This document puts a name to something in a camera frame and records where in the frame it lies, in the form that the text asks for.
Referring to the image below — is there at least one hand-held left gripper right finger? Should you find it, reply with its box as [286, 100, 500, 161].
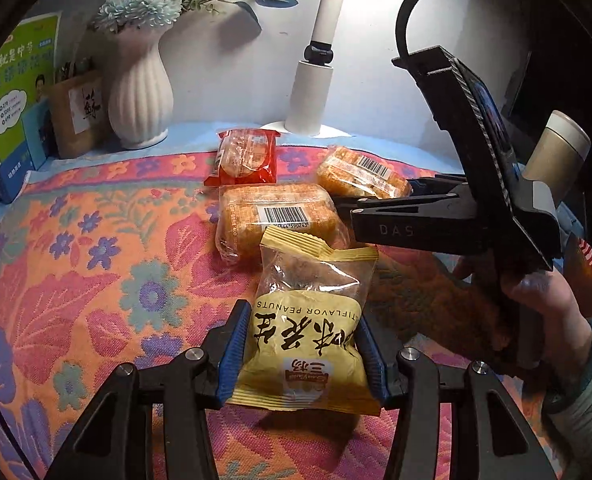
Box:
[357, 310, 559, 480]

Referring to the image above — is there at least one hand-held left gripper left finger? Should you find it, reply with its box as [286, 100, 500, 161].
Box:
[43, 300, 254, 480]

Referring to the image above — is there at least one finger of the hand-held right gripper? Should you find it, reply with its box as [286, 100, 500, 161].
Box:
[332, 191, 476, 217]
[407, 174, 469, 196]

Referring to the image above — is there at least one small orange cracker packet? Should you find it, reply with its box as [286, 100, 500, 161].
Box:
[316, 145, 413, 200]

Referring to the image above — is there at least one yellow peanut packet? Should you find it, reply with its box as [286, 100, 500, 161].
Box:
[226, 225, 381, 416]

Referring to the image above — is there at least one person's right forearm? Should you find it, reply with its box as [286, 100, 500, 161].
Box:
[543, 317, 592, 461]

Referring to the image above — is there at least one person's right hand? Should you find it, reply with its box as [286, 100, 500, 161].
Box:
[450, 255, 592, 367]

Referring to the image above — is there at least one beige insulated cup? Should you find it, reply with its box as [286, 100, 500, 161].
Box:
[520, 110, 592, 201]

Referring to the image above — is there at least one large orange cracker packet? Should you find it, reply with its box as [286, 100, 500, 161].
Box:
[215, 182, 351, 263]

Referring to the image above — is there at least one floral mat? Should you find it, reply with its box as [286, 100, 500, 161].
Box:
[0, 142, 592, 480]

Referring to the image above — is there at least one red cracker packet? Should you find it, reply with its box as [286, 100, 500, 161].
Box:
[204, 128, 283, 187]

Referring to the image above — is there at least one light blue cloth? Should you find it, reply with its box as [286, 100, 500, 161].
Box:
[23, 120, 427, 186]

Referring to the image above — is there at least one white ribbed vase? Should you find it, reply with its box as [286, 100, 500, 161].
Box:
[107, 22, 174, 151]

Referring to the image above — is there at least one wooden pen holder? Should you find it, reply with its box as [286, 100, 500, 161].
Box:
[48, 67, 112, 160]

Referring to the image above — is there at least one small blue book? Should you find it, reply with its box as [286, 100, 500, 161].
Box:
[21, 97, 59, 171]

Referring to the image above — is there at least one green book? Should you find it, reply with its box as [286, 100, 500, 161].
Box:
[0, 10, 62, 203]

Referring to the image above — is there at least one white lamp post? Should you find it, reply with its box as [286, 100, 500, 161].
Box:
[260, 0, 354, 139]

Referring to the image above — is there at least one black cable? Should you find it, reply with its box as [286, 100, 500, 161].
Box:
[395, 0, 481, 61]

